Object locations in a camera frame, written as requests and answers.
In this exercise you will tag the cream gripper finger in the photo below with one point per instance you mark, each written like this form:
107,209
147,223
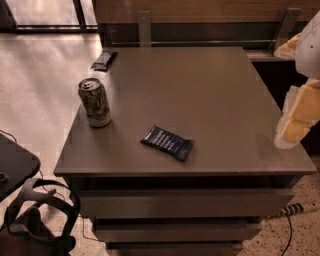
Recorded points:
301,111
288,50

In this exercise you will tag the blue rxbar blueberry wrapper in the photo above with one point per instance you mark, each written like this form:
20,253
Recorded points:
168,142

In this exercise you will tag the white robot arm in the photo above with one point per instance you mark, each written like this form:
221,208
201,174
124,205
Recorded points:
307,58

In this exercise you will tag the dark rxbar chocolate wrapper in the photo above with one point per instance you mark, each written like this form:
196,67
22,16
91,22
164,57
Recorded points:
104,61

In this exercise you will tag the grey drawer cabinet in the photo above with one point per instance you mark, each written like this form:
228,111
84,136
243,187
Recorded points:
187,166

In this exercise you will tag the silver soda can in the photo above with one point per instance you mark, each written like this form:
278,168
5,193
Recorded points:
94,100

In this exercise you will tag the black side table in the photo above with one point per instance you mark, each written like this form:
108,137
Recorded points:
16,166

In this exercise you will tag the black VR headset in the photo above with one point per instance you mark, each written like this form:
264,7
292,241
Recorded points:
24,234

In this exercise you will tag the grey metal rail frame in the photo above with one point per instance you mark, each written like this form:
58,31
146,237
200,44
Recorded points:
252,36

